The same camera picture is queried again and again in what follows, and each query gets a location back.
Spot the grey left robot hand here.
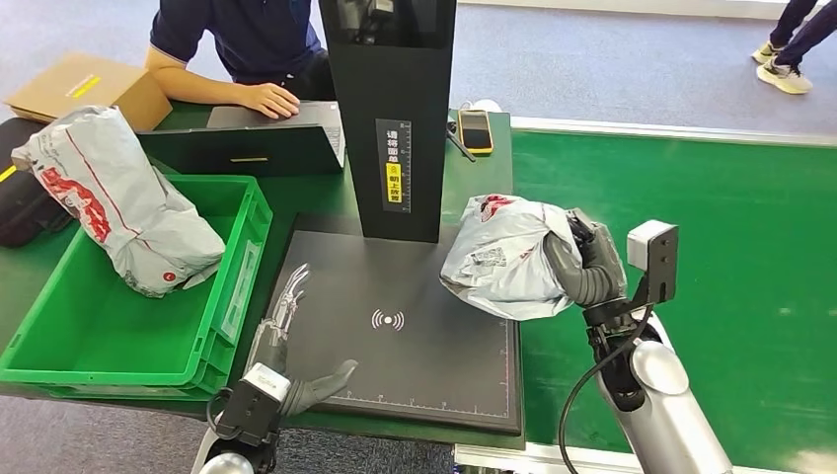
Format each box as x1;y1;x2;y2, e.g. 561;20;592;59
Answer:
245;263;359;420

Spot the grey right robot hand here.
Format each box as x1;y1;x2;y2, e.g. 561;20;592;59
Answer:
542;207;631;310

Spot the grey courier bag package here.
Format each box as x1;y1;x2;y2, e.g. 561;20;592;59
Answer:
10;106;228;299
438;193;584;323

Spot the black weighing device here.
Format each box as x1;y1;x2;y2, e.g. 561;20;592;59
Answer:
260;0;525;437

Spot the green plastic basket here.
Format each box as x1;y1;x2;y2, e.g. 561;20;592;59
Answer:
0;174;274;403

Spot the green conveyor belt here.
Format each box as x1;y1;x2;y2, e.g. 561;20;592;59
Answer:
508;129;837;472

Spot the black pen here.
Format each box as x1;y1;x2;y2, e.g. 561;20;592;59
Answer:
447;120;478;164

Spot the phone in yellow case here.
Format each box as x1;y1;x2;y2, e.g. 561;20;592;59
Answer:
456;108;495;157

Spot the dark grey laptop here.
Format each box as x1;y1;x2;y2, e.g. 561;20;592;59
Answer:
137;100;346;180

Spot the person's hand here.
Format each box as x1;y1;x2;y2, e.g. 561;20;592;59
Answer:
236;82;302;121

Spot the person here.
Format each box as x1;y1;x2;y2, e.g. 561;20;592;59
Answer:
751;0;837;96

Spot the black bag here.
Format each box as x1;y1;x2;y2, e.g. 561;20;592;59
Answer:
0;118;78;250

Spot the brown cardboard box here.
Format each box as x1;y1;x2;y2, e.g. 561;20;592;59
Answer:
4;52;174;134

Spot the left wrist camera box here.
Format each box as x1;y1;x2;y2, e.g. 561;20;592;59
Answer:
214;362;293;451

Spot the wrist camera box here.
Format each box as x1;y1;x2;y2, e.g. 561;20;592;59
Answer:
625;219;680;306
214;362;293;451

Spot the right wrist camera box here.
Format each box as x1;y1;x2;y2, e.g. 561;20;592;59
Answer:
625;219;680;306

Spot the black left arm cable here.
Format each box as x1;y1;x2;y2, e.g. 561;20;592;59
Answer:
204;387;237;440

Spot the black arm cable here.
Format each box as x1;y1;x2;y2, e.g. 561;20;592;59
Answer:
204;387;237;440
557;303;655;474

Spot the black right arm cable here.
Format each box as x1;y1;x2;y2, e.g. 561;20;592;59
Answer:
557;303;655;474

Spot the silver conveyor frame rail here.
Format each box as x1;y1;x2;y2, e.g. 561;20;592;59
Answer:
453;441;639;474
508;116;837;149

